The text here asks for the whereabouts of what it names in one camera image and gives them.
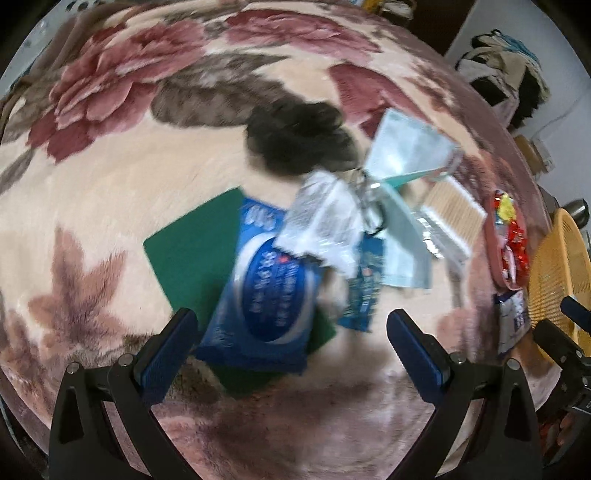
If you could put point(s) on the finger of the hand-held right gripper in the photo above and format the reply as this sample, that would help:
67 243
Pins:
576 313
556 342

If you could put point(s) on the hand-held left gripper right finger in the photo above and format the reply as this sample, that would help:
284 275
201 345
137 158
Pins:
415 357

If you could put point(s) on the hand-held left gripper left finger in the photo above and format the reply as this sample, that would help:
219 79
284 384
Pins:
159 364

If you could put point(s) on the blue wet wipes pack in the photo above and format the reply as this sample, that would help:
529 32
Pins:
268 300

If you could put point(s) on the yellow plastic basket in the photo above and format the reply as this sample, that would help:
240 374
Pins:
554 277

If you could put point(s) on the white and blue tissue packet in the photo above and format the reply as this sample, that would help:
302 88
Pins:
512 321

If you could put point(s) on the narrow blue printed packet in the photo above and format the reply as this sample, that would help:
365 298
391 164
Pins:
364 288

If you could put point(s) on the red candy packets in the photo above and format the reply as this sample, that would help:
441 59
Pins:
517 242

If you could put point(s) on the pale green face mask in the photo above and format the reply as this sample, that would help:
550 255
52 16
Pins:
406 258

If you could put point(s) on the metal flask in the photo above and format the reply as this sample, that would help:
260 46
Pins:
579 210

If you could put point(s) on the pink tray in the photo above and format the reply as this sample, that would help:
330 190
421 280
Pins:
493 249

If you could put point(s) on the green cloth mat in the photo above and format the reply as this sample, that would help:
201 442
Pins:
184 251

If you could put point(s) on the yellow candy wrapper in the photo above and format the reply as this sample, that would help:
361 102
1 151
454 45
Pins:
505 208

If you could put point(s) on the clear cotton swab box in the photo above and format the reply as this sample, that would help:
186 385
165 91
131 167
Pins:
455 207

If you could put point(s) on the cardboard box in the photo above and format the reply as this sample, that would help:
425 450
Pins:
535 154

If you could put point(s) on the clear white mask packet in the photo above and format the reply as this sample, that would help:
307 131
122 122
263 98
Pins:
318 217

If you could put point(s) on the light blue mask pack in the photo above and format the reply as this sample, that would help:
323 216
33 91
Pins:
401 143

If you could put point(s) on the floral plush blanket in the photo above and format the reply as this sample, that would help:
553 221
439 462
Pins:
115 152

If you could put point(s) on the pile of clothes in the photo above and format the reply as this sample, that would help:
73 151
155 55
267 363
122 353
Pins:
505 69

